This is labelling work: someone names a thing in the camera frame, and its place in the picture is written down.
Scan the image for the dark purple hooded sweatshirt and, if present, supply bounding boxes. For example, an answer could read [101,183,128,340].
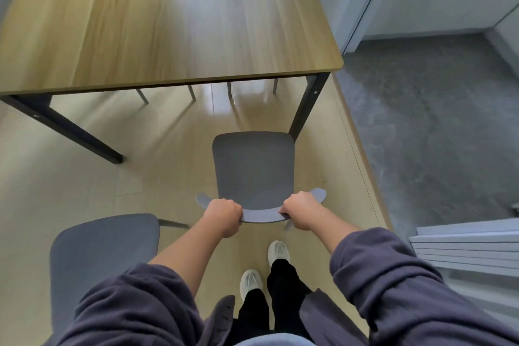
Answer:
[42,227,519,346]

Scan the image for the black trousers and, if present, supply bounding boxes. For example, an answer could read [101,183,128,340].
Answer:
[231,259,316,344]

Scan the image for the white sneaker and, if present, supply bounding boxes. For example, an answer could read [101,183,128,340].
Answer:
[267,240,291,268]
[239,269,264,302]

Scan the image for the white door frame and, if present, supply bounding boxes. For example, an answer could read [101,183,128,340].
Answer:
[340,0,397,55]

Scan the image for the stack of white boards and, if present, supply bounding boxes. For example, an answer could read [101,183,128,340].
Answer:
[409,218,519,278]

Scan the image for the wooden table with black legs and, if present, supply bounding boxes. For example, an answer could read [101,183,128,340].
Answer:
[0,0,344,165]

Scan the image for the person's right forearm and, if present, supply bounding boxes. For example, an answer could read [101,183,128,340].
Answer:
[307,212,362,255]

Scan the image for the light grey inner shirt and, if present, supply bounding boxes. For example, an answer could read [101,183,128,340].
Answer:
[234,333,318,346]

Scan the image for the chair with grey metal legs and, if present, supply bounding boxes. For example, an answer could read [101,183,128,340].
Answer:
[135,85,197,105]
[226,78,280,106]

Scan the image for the person's right hand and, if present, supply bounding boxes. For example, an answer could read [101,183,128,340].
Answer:
[278,191,324,231]

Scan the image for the white low shelf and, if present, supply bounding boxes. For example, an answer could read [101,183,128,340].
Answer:
[444,269,519,320]

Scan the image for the person's left forearm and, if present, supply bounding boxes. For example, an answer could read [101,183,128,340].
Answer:
[148,216,226,298]

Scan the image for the person's left hand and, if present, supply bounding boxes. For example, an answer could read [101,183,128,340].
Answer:
[201,198,243,238]

